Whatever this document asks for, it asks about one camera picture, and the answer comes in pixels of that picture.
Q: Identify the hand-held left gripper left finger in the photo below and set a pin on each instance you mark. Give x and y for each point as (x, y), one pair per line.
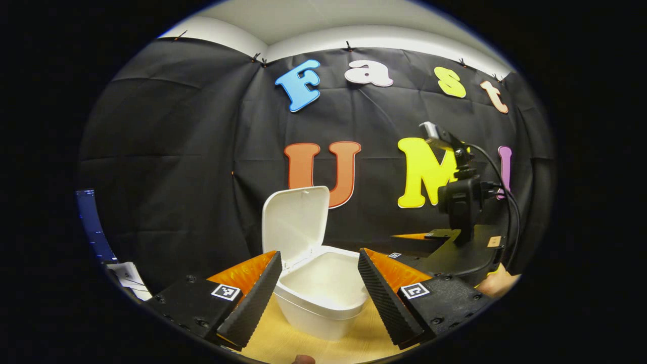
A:
(255, 303)

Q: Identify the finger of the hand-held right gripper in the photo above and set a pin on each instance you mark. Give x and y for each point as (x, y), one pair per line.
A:
(409, 259)
(422, 242)

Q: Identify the white paper sheet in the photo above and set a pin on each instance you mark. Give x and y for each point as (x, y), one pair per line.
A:
(126, 275)

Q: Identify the black backdrop cloth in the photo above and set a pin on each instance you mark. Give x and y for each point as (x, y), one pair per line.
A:
(177, 151)

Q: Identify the blue lit screen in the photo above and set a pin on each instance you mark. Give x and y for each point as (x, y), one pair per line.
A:
(93, 227)

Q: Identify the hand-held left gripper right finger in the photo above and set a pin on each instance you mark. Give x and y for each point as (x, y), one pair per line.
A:
(386, 303)

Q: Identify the white desktop garbage bin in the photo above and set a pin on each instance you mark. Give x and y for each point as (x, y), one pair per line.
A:
(323, 283)

